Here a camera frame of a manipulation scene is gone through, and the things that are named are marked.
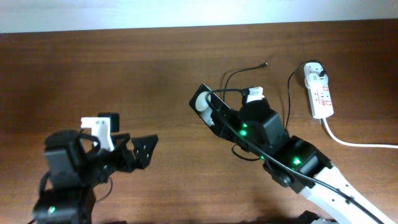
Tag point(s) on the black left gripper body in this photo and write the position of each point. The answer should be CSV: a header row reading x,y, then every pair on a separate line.
x,y
101,165

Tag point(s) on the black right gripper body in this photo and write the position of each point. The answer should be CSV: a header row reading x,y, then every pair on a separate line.
x,y
238,126

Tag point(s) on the black flip smartphone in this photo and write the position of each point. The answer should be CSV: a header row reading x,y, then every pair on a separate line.
x,y
199,104

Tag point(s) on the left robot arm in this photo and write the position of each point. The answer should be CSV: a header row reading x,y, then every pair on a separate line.
x,y
80,160

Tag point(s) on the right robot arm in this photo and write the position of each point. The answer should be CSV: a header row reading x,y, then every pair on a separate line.
x,y
291,161

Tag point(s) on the white charger adapter plug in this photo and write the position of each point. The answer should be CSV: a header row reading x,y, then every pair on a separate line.
x,y
315,75

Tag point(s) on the white power strip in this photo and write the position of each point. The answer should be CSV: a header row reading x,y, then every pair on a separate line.
x,y
320,102

